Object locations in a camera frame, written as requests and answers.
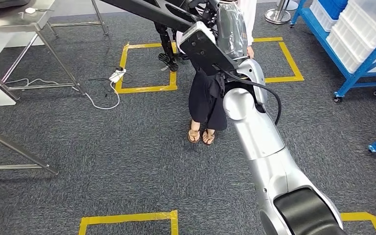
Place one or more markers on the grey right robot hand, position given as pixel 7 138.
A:
pixel 231 29

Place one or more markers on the black plastic plate frame part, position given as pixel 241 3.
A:
pixel 142 11

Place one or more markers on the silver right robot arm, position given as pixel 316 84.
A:
pixel 265 146

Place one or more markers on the black mesh shoe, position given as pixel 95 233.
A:
pixel 168 63
pixel 182 56

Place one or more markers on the yellow floor tape square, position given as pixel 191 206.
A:
pixel 142 88
pixel 126 218
pixel 360 216
pixel 291 61

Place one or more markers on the person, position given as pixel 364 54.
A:
pixel 207 103

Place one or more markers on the white plastic bin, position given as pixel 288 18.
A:
pixel 321 19
pixel 363 32

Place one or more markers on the blue plastic bin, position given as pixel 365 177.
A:
pixel 332 6

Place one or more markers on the white power strip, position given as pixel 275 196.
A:
pixel 117 76

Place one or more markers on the white computer mouse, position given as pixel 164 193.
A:
pixel 30 10

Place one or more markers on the black bag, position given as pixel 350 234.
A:
pixel 0 2

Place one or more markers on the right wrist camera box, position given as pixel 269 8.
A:
pixel 204 48

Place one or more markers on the chrome stanchion post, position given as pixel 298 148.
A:
pixel 277 14

